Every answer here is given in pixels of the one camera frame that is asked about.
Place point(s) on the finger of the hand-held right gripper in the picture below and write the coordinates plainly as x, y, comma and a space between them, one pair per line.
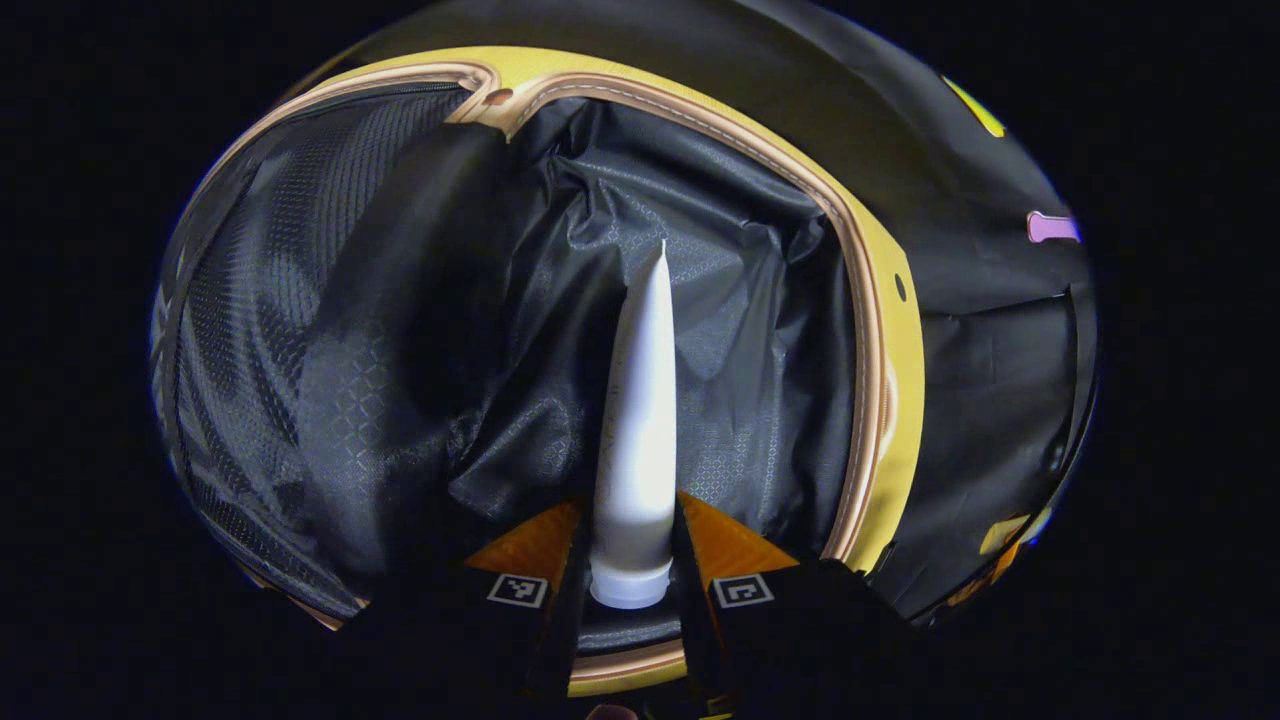
985, 575

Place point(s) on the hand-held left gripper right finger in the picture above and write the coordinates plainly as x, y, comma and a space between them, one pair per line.
695, 620

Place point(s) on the black backdrop cloth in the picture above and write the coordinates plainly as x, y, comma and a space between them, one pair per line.
1000, 380

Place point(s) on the white cream tube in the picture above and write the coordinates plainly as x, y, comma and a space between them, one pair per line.
640, 430

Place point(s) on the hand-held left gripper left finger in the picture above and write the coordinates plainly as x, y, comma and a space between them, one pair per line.
560, 620

